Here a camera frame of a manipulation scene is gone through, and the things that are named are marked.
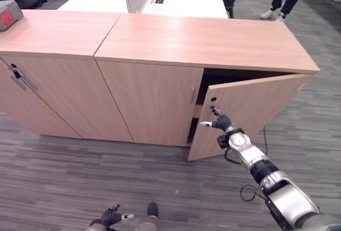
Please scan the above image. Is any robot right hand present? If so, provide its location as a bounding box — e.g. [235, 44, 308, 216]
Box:
[200, 106, 233, 133]

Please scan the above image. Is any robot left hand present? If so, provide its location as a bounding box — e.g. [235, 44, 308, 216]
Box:
[100, 203, 135, 227]

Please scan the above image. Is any wooden cabinet door with lock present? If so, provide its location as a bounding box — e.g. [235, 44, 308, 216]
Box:
[187, 73, 314, 162]

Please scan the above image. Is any plain wooden cabinet door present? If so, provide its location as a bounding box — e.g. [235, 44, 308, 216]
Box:
[96, 60, 205, 147]

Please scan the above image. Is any wooden office cabinet with lock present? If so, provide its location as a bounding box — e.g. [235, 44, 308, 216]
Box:
[93, 12, 320, 162]

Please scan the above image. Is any wooden office cabinet with key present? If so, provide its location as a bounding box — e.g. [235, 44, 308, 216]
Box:
[0, 9, 134, 143]

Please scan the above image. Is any robot silver leg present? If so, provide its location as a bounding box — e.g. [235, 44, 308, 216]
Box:
[110, 214, 160, 231]

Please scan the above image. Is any robot dark foot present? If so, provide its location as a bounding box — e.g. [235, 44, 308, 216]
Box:
[147, 202, 160, 218]

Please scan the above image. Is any grey box with red label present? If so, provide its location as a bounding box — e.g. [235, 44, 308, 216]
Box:
[0, 0, 24, 32]

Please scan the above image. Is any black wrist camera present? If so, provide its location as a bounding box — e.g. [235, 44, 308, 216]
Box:
[216, 135, 229, 150]

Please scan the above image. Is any black floor cable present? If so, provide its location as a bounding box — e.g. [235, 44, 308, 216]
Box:
[262, 126, 269, 155]

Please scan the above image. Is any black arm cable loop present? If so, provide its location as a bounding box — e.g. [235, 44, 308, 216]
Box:
[240, 184, 267, 202]

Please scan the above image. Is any silver handle beside key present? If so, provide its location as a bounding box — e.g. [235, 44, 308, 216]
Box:
[10, 74, 38, 92]

